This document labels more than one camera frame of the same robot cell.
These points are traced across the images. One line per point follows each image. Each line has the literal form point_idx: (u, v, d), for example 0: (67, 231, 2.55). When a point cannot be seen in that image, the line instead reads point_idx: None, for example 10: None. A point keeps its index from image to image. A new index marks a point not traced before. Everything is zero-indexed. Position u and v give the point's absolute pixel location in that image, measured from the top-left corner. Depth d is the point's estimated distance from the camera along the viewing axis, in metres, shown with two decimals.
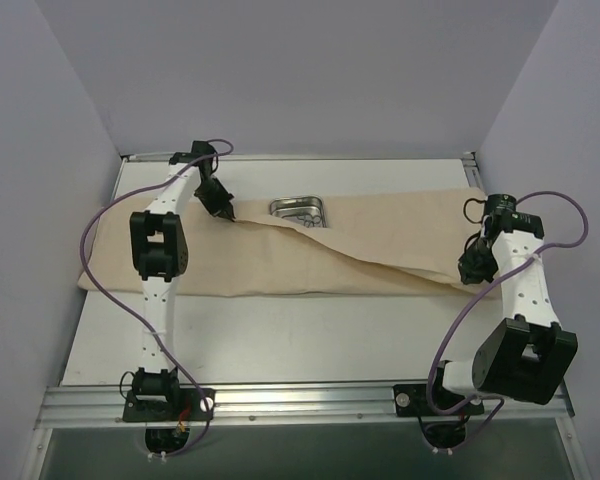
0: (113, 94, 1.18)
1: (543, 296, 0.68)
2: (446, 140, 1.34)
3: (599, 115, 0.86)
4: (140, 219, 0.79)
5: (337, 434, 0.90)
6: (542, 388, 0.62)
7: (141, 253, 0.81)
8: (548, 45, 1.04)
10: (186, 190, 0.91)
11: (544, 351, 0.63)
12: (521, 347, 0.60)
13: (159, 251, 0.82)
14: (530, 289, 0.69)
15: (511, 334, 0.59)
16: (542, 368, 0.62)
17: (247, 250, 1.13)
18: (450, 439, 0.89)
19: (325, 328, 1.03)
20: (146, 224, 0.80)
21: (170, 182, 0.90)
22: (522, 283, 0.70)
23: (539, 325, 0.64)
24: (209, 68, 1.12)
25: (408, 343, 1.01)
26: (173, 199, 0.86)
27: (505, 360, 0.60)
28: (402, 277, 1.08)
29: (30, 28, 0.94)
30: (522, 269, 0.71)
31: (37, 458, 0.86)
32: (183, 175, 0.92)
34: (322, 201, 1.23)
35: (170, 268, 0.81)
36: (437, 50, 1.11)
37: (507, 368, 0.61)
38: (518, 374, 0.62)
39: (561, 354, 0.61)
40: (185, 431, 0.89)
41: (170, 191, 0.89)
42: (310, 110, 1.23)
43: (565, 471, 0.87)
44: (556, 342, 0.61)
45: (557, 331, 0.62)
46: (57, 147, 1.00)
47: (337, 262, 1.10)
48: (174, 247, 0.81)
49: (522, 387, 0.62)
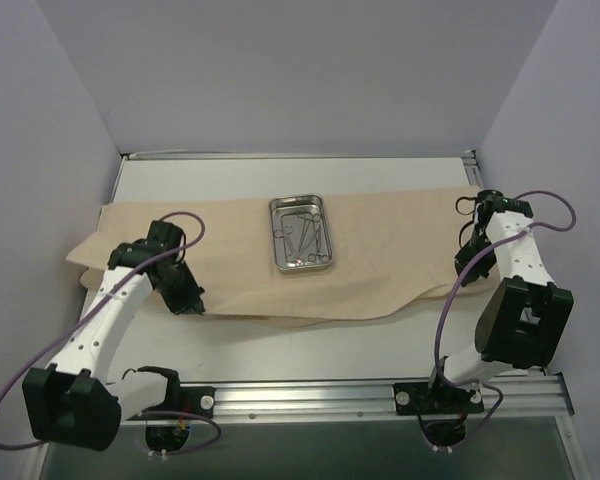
0: (112, 93, 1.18)
1: (537, 262, 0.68)
2: (447, 139, 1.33)
3: None
4: (36, 383, 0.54)
5: (337, 433, 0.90)
6: (543, 346, 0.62)
7: (43, 423, 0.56)
8: (550, 43, 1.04)
10: (119, 320, 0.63)
11: (543, 310, 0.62)
12: (518, 303, 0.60)
13: (68, 417, 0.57)
14: (525, 256, 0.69)
15: (508, 290, 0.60)
16: (541, 326, 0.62)
17: (247, 253, 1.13)
18: (451, 438, 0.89)
19: (324, 330, 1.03)
20: (48, 387, 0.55)
21: (96, 309, 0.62)
22: (516, 251, 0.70)
23: (536, 284, 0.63)
24: (209, 67, 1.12)
25: (407, 342, 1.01)
26: (94, 346, 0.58)
27: (504, 318, 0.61)
28: (402, 278, 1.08)
29: (29, 25, 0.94)
30: (516, 237, 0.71)
31: (37, 456, 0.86)
32: (118, 294, 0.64)
34: (322, 200, 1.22)
35: (85, 439, 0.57)
36: (437, 48, 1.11)
37: (507, 326, 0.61)
38: (518, 333, 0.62)
39: (559, 310, 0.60)
40: (185, 430, 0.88)
41: (90, 327, 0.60)
42: (310, 109, 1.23)
43: (564, 469, 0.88)
44: (553, 299, 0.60)
45: (553, 289, 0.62)
46: (55, 146, 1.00)
47: (337, 272, 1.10)
48: (87, 419, 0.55)
49: (522, 348, 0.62)
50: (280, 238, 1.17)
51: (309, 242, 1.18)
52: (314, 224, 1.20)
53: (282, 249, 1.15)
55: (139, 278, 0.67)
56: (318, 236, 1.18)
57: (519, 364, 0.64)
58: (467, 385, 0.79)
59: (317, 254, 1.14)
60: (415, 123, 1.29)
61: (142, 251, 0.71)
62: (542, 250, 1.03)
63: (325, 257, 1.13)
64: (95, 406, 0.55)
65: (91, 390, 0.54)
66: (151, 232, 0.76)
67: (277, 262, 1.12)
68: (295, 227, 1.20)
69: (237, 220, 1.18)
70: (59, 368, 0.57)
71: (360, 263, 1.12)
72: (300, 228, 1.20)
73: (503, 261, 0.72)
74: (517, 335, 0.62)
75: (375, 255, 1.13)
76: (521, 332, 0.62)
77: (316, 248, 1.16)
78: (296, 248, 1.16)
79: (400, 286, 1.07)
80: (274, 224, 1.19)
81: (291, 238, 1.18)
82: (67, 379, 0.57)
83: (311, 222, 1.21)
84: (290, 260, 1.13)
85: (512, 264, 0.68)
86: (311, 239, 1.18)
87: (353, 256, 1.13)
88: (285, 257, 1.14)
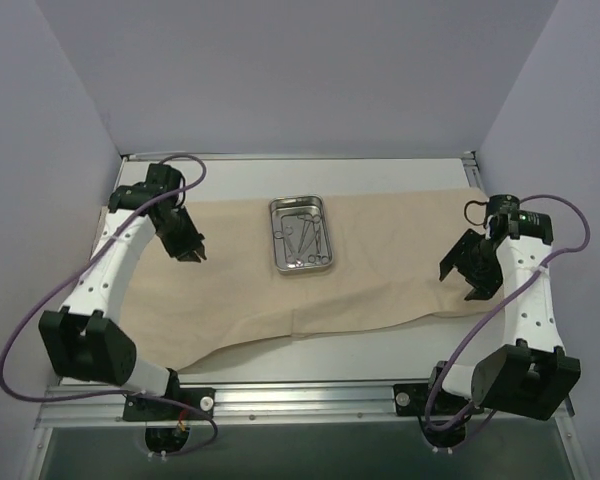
0: (112, 94, 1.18)
1: (547, 314, 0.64)
2: (447, 139, 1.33)
3: None
4: (54, 323, 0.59)
5: (337, 434, 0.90)
6: (538, 407, 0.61)
7: (63, 359, 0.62)
8: (549, 44, 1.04)
10: (124, 261, 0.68)
11: (544, 374, 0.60)
12: (517, 382, 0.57)
13: (86, 354, 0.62)
14: (535, 308, 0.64)
15: (509, 369, 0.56)
16: (540, 391, 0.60)
17: (247, 256, 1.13)
18: (450, 439, 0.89)
19: (323, 333, 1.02)
20: (65, 328, 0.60)
21: (101, 254, 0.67)
22: (526, 301, 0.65)
23: (541, 349, 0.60)
24: (209, 68, 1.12)
25: (408, 345, 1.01)
26: (103, 286, 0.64)
27: (504, 383, 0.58)
28: (402, 280, 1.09)
29: (30, 27, 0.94)
30: (529, 282, 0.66)
31: (37, 458, 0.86)
32: (121, 237, 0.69)
34: (322, 201, 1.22)
35: (105, 375, 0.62)
36: (437, 49, 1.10)
37: (505, 396, 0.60)
38: (515, 396, 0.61)
39: (562, 384, 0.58)
40: (185, 431, 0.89)
41: (99, 269, 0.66)
42: (309, 110, 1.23)
43: (564, 470, 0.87)
44: (558, 369, 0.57)
45: (558, 359, 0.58)
46: (55, 147, 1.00)
47: (337, 273, 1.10)
48: (103, 359, 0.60)
49: (517, 406, 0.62)
50: (280, 239, 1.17)
51: (309, 242, 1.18)
52: (314, 225, 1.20)
53: (281, 250, 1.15)
55: (140, 219, 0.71)
56: (318, 237, 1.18)
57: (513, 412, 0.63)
58: None
59: (317, 254, 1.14)
60: (415, 124, 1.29)
61: (142, 195, 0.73)
62: None
63: (325, 258, 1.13)
64: (110, 343, 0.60)
65: (106, 328, 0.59)
66: (150, 176, 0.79)
67: (276, 262, 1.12)
68: (295, 228, 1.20)
69: (237, 221, 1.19)
70: (73, 308, 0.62)
71: (360, 264, 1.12)
72: (300, 229, 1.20)
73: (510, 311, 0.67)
74: (513, 400, 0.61)
75: (375, 256, 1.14)
76: (518, 395, 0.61)
77: (316, 249, 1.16)
78: (295, 249, 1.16)
79: (399, 287, 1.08)
80: (273, 225, 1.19)
81: (290, 239, 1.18)
82: (80, 317, 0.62)
83: (311, 223, 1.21)
84: (290, 260, 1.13)
85: (520, 319, 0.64)
86: (311, 240, 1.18)
87: (353, 257, 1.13)
88: (284, 258, 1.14)
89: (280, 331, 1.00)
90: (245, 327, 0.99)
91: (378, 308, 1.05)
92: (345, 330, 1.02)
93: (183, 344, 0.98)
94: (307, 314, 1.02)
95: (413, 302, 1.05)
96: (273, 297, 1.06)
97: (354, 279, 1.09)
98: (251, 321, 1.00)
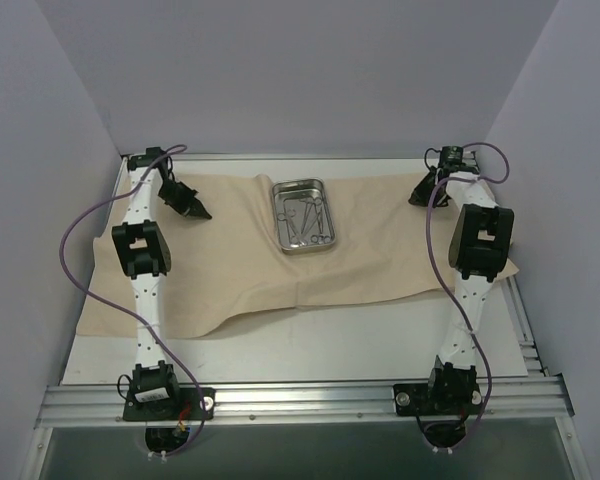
0: (112, 94, 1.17)
1: (486, 197, 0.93)
2: (447, 139, 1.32)
3: None
4: (122, 232, 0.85)
5: (337, 434, 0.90)
6: (499, 253, 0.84)
7: (127, 263, 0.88)
8: (550, 45, 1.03)
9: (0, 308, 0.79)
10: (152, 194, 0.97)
11: (496, 229, 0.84)
12: (474, 220, 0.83)
13: (145, 256, 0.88)
14: (478, 194, 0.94)
15: (468, 209, 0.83)
16: (496, 240, 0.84)
17: (250, 231, 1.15)
18: (451, 439, 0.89)
19: (324, 306, 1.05)
20: (127, 234, 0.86)
21: (136, 190, 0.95)
22: (468, 190, 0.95)
23: (487, 210, 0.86)
24: (207, 66, 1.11)
25: (409, 336, 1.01)
26: (145, 207, 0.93)
27: (468, 231, 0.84)
28: (401, 260, 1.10)
29: (30, 26, 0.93)
30: (468, 182, 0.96)
31: (37, 458, 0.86)
32: (147, 180, 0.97)
34: (323, 184, 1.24)
35: (156, 266, 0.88)
36: (439, 49, 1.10)
37: (468, 239, 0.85)
38: (478, 247, 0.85)
39: (507, 223, 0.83)
40: (185, 431, 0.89)
41: (137, 198, 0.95)
42: (309, 110, 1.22)
43: (565, 470, 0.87)
44: (501, 213, 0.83)
45: (498, 209, 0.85)
46: (55, 147, 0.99)
47: (338, 252, 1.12)
48: (157, 250, 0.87)
49: (485, 257, 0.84)
50: (283, 221, 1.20)
51: (311, 224, 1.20)
52: (316, 207, 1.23)
53: (284, 230, 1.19)
55: (155, 172, 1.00)
56: (320, 218, 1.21)
57: (490, 273, 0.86)
58: (459, 346, 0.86)
59: (320, 235, 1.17)
60: (416, 124, 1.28)
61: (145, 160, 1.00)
62: (543, 252, 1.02)
63: (327, 238, 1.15)
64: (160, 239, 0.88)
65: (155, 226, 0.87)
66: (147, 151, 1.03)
67: (280, 242, 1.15)
68: (297, 210, 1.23)
69: (237, 201, 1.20)
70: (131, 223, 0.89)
71: (362, 242, 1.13)
72: (302, 211, 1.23)
73: (459, 197, 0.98)
74: (477, 249, 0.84)
75: (377, 234, 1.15)
76: (481, 246, 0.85)
77: (319, 230, 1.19)
78: (298, 230, 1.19)
79: (400, 265, 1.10)
80: (276, 208, 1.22)
81: (294, 221, 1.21)
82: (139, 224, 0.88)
83: (313, 206, 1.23)
84: (293, 240, 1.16)
85: (468, 200, 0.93)
86: (313, 222, 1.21)
87: (355, 237, 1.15)
88: (288, 238, 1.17)
89: (286, 302, 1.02)
90: (250, 298, 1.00)
91: (379, 284, 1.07)
92: (346, 303, 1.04)
93: (195, 320, 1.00)
94: (311, 287, 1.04)
95: (414, 277, 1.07)
96: (277, 270, 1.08)
97: (354, 256, 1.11)
98: (257, 293, 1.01)
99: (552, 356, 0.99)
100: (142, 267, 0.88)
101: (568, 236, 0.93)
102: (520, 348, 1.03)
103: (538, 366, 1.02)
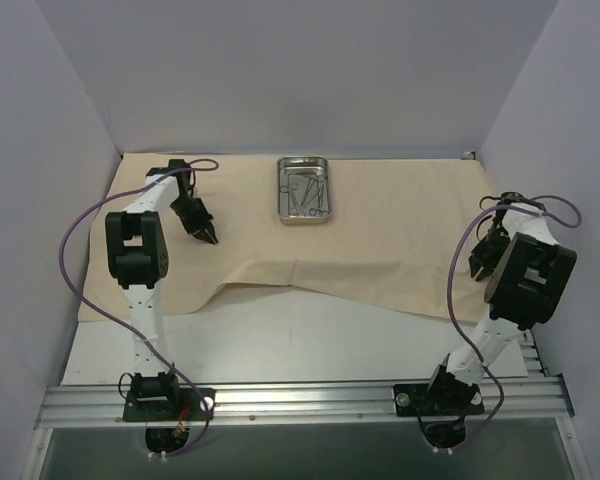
0: (113, 94, 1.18)
1: (546, 230, 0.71)
2: (446, 140, 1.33)
3: (598, 118, 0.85)
4: (117, 219, 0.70)
5: (338, 433, 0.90)
6: (547, 300, 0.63)
7: (116, 255, 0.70)
8: (548, 45, 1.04)
9: None
10: (164, 197, 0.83)
11: (550, 270, 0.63)
12: (523, 256, 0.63)
13: (136, 255, 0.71)
14: (536, 227, 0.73)
15: (519, 238, 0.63)
16: (548, 285, 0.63)
17: (252, 208, 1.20)
18: (451, 439, 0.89)
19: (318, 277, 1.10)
20: (122, 225, 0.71)
21: (146, 188, 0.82)
22: (527, 223, 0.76)
23: (544, 244, 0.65)
24: (208, 67, 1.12)
25: (409, 335, 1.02)
26: (152, 202, 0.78)
27: (516, 268, 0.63)
28: (393, 238, 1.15)
29: (31, 27, 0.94)
30: (529, 213, 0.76)
31: (36, 458, 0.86)
32: (162, 182, 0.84)
34: (327, 163, 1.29)
35: (149, 272, 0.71)
36: (437, 50, 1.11)
37: (515, 279, 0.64)
38: (523, 286, 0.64)
39: (566, 267, 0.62)
40: (185, 431, 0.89)
41: (146, 196, 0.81)
42: (309, 110, 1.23)
43: (565, 471, 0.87)
44: (559, 254, 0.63)
45: (557, 246, 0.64)
46: (55, 147, 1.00)
47: (334, 228, 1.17)
48: (154, 248, 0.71)
49: (531, 303, 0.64)
50: (285, 193, 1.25)
51: (311, 198, 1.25)
52: (318, 184, 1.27)
53: (285, 202, 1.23)
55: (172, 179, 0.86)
56: (320, 193, 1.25)
57: (531, 323, 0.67)
58: (465, 364, 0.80)
59: (318, 209, 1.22)
60: (416, 125, 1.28)
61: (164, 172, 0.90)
62: None
63: (325, 212, 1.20)
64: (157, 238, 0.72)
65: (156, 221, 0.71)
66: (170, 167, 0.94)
67: (279, 212, 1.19)
68: (300, 185, 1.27)
69: (237, 180, 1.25)
70: (129, 211, 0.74)
71: (358, 221, 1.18)
72: (304, 186, 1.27)
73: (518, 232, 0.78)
74: (521, 289, 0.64)
75: (374, 214, 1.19)
76: (527, 287, 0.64)
77: (317, 204, 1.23)
78: (298, 202, 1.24)
79: (396, 250, 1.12)
80: (280, 180, 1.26)
81: (295, 194, 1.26)
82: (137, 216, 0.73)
83: (316, 182, 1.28)
84: (293, 212, 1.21)
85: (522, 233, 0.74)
86: (313, 196, 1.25)
87: (352, 213, 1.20)
88: (288, 209, 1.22)
89: (279, 269, 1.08)
90: (246, 264, 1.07)
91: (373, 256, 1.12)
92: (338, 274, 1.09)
93: (191, 288, 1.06)
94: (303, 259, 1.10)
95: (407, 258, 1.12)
96: (275, 240, 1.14)
97: (350, 232, 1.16)
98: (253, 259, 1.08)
99: (552, 357, 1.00)
100: (131, 275, 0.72)
101: (569, 235, 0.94)
102: (520, 348, 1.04)
103: (538, 366, 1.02)
